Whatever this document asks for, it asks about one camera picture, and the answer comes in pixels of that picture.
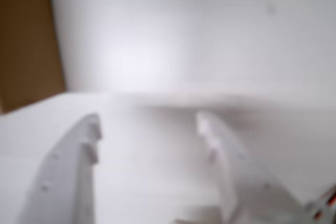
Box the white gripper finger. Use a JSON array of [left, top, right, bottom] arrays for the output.
[[15, 113, 103, 224], [195, 111, 312, 224]]

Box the brown cardboard box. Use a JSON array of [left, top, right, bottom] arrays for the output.
[[0, 0, 66, 114]]

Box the red white black servo cable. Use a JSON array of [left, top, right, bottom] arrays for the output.
[[307, 182, 336, 224]]

